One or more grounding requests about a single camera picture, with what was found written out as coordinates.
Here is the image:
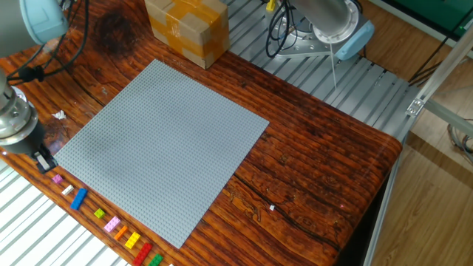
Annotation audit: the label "long blue Lego brick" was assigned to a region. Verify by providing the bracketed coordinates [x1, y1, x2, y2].
[69, 188, 89, 211]

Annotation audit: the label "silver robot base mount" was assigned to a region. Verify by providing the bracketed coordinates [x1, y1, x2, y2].
[275, 21, 336, 59]

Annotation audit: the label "yellow Lego brick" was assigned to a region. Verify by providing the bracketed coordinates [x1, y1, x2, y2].
[124, 231, 142, 250]

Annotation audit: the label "aluminium frame post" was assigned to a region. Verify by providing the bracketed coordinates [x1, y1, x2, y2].
[406, 25, 473, 117]

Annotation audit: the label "pink Lego brick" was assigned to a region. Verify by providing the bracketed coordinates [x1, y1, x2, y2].
[103, 216, 122, 233]

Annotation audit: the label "long red Lego brick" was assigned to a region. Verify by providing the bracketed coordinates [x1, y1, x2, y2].
[132, 242, 154, 266]

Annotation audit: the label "taped cardboard box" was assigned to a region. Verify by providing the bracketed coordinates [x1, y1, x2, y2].
[143, 0, 231, 70]

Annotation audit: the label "silver metal bracket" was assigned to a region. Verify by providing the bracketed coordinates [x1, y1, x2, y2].
[405, 97, 426, 118]

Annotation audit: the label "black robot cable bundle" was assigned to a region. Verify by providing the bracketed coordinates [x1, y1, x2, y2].
[5, 0, 300, 84]

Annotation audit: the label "thin orange Lego brick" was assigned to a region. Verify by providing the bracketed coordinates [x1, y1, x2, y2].
[113, 225, 129, 242]

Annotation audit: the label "grey cable coil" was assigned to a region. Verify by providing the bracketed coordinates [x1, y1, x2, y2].
[446, 117, 473, 166]

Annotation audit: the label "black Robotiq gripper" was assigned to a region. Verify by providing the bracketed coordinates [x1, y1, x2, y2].
[0, 129, 59, 174]

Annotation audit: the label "grey Lego baseplate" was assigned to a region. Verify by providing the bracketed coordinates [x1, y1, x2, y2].
[51, 58, 270, 250]

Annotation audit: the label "aluminium cross beam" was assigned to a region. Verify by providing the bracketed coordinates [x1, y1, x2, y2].
[423, 99, 473, 138]

